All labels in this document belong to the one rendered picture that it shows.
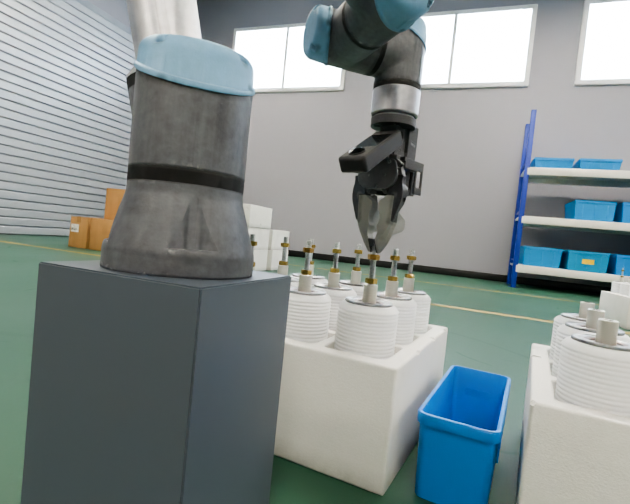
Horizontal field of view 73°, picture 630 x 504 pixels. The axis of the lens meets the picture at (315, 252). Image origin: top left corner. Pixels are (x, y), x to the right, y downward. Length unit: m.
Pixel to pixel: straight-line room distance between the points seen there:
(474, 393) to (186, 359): 0.67
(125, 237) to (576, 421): 0.52
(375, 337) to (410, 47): 0.44
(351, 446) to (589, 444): 0.29
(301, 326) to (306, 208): 5.72
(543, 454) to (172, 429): 0.42
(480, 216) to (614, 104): 1.94
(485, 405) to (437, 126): 5.42
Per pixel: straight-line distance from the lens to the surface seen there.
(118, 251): 0.42
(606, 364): 0.62
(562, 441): 0.61
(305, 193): 6.42
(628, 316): 2.99
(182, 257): 0.40
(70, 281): 0.44
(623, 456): 0.62
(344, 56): 0.67
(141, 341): 0.39
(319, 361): 0.66
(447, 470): 0.68
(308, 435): 0.70
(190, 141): 0.42
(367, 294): 0.68
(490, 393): 0.93
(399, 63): 0.71
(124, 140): 7.19
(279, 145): 6.73
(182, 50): 0.44
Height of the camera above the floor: 0.35
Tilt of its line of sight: 2 degrees down
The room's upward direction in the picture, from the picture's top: 6 degrees clockwise
